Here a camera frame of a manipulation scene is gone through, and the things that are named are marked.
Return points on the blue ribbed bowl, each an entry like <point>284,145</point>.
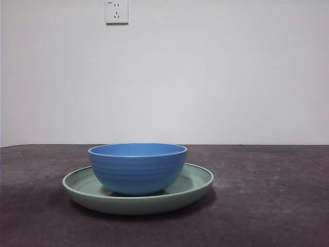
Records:
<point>138,169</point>

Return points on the white wall socket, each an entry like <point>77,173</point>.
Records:
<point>117,13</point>

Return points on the green round plate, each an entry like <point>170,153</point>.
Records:
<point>138,205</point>

